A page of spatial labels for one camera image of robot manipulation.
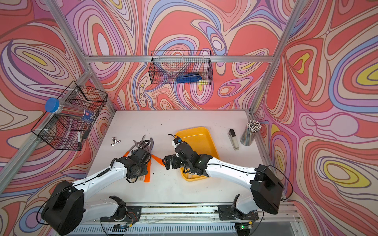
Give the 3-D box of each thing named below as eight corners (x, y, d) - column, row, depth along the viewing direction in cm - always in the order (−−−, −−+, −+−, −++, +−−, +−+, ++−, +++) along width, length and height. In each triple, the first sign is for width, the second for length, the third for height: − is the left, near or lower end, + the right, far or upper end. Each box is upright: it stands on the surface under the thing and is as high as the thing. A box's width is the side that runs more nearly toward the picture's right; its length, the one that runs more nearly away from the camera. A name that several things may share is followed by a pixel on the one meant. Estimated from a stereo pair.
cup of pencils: (241, 146, 101) (249, 129, 87) (238, 136, 106) (246, 119, 92) (252, 146, 101) (262, 129, 87) (249, 136, 106) (259, 119, 92)
